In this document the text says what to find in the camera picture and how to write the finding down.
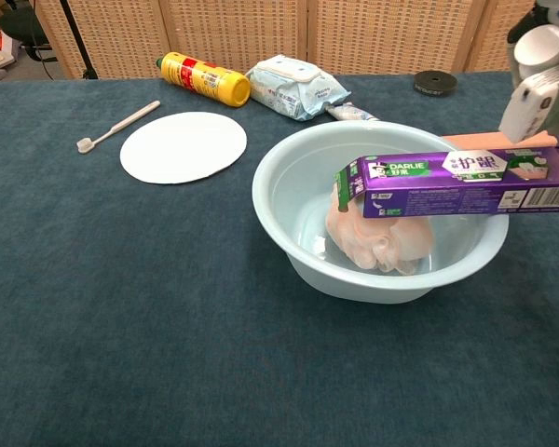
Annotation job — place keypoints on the white toothbrush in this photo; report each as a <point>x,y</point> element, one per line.
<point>140,113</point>

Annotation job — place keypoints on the blue white toothpaste tube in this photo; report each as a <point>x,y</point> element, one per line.
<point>349,112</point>

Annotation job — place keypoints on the light blue wet wipes pack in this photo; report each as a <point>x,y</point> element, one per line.
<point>298,88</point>

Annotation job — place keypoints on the purple toothpaste box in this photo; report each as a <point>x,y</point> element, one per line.
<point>447,186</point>

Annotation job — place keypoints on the pink toothbrush case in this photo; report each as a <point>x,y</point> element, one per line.
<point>475,141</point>

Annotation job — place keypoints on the light blue plastic basin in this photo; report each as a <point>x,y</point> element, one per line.
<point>298,177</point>

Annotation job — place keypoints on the dark blue table mat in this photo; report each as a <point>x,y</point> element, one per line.
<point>121,326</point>

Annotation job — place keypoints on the pink bath sponge loofah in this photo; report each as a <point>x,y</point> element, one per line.
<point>382,242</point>

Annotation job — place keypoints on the woven wicker folding screen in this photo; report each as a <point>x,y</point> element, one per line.
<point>377,32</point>

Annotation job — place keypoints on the yellow bottle with red label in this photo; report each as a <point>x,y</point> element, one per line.
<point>205,77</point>

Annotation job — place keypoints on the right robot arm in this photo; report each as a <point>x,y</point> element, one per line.
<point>540,46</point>

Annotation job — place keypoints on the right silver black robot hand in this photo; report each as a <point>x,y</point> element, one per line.
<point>526,107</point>

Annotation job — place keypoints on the white round paper plate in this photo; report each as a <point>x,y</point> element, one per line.
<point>191,149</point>

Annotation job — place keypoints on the dark office chair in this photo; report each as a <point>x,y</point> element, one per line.
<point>21,23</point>

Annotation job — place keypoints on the black round disc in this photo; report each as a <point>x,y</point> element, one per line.
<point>435,84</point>

